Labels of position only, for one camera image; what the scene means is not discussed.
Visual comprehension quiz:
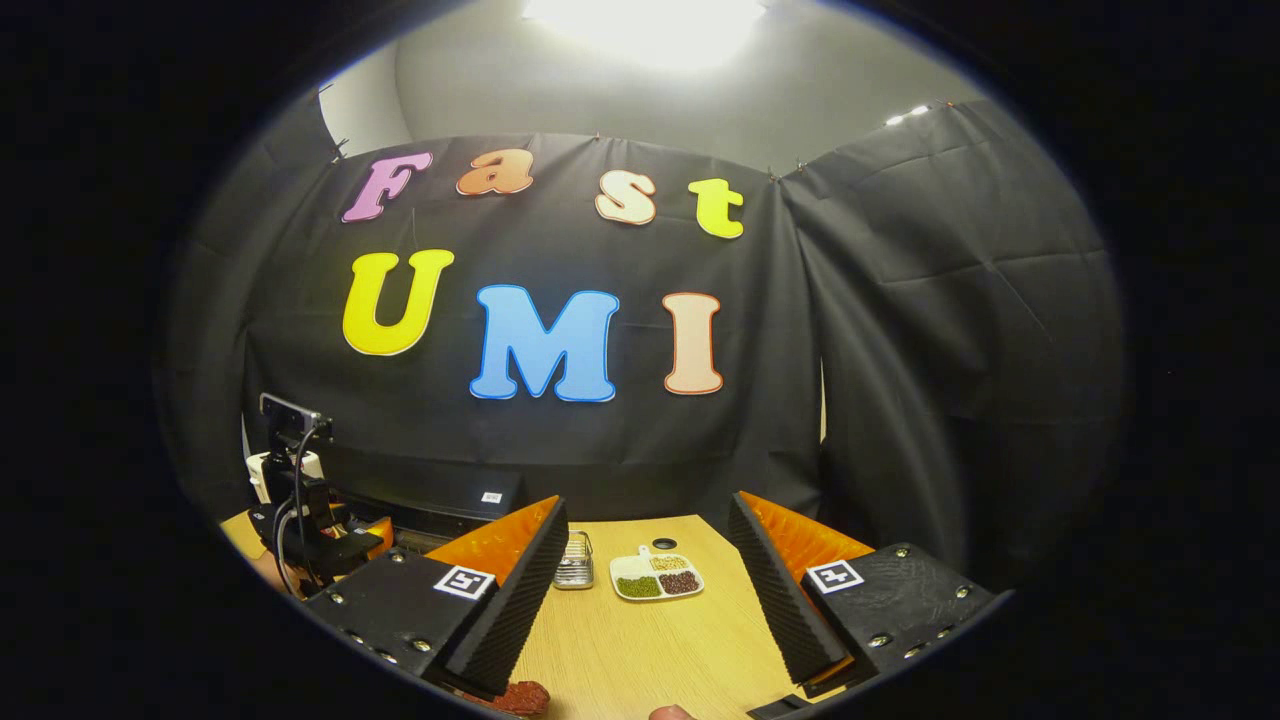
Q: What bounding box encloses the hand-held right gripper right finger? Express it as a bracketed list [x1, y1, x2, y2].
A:
[728, 490, 1001, 717]

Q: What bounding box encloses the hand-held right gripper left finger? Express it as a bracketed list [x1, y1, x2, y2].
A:
[300, 495, 569, 701]

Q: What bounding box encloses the black electric oven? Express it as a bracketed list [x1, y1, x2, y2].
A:
[320, 462, 533, 553]

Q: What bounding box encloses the red grilled meat piece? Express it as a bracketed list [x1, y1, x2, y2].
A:
[470, 681, 551, 717]

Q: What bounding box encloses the white toaster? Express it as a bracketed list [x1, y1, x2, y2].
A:
[246, 450, 327, 506]

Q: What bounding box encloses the white divided plate with beans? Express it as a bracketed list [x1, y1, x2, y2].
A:
[610, 545, 704, 602]

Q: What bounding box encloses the ceiling light panel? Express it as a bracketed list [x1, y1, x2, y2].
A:
[520, 0, 771, 71]

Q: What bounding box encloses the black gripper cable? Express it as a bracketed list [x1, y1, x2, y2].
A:
[272, 418, 333, 593]

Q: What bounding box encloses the metal wire basket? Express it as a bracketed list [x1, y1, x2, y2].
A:
[553, 530, 595, 591]

